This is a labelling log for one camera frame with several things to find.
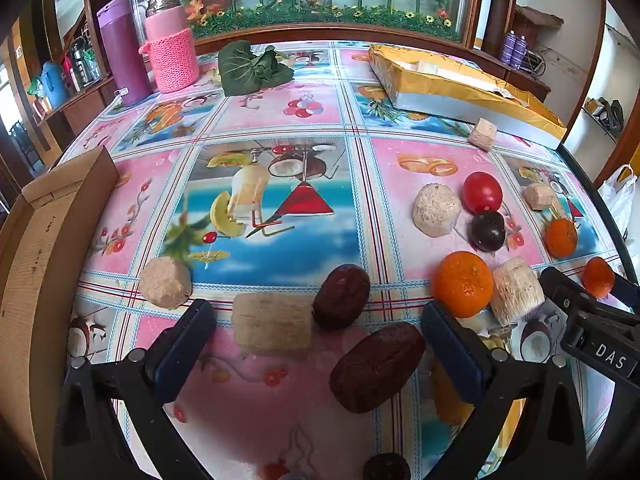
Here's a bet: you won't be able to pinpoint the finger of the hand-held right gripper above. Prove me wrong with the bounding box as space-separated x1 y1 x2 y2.
539 267 640 383

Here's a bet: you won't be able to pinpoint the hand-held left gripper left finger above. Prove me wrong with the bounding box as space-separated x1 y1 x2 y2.
52 299 218 480

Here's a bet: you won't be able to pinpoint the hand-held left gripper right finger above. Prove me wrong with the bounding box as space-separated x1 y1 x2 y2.
421 301 588 480

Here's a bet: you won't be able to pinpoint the small orange mandarin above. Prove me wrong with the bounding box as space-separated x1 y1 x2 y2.
582 256 615 299
544 218 581 258

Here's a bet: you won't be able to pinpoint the large orange mandarin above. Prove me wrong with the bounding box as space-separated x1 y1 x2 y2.
432 251 494 319

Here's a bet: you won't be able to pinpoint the large dark red date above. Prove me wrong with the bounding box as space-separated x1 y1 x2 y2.
329 322 426 414

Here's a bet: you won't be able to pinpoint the dark purple round fruit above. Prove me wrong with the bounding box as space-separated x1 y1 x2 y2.
468 211 507 252

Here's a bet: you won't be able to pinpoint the brown cardboard tray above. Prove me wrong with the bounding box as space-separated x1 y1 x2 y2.
0 147 120 480

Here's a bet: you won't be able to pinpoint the white plastic bag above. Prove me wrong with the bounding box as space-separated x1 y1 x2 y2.
597 164 638 241

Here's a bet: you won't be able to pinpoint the red tomato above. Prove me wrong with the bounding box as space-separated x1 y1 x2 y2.
462 171 503 215

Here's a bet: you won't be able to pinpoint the dark shoes on rack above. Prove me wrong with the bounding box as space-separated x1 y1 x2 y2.
597 97 625 133

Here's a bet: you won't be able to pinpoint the yellow and white box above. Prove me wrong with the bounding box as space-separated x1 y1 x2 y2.
368 44 568 150

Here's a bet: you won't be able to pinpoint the fruit print tablecloth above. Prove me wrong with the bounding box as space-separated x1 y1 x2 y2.
50 40 631 480

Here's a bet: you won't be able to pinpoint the brown wicker basket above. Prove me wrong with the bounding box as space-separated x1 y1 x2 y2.
512 6 563 46

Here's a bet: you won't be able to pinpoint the green leafy vegetable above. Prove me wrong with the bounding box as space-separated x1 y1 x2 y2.
217 40 295 97

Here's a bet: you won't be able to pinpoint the bottle with pink knitted cover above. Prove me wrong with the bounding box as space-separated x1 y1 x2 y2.
138 0 200 94

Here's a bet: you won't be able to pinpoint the blue plastic jug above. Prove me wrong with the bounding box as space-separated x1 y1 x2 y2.
39 61 71 110

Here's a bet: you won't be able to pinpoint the steel vacuum flask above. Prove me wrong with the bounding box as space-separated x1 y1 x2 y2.
70 40 103 86

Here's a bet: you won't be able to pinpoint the purple thermos bottle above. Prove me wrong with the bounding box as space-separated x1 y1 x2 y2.
96 0 153 108

